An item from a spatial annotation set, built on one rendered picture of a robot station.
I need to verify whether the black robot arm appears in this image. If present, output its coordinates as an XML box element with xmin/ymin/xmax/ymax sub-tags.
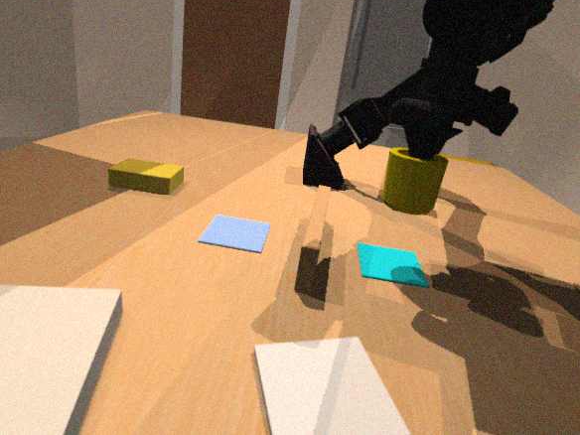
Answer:
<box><xmin>316</xmin><ymin>0</ymin><xmax>554</xmax><ymax>160</ymax></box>

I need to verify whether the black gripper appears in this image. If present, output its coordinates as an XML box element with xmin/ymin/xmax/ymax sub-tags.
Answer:
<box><xmin>387</xmin><ymin>51</ymin><xmax>479</xmax><ymax>161</ymax></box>

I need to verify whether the white flat panel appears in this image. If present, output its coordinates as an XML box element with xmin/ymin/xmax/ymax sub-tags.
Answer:
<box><xmin>254</xmin><ymin>337</ymin><xmax>411</xmax><ymax>435</ymax></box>

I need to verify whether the yellow rectangular block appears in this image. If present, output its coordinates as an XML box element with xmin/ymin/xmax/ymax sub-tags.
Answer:
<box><xmin>108</xmin><ymin>158</ymin><xmax>184</xmax><ymax>195</ymax></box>

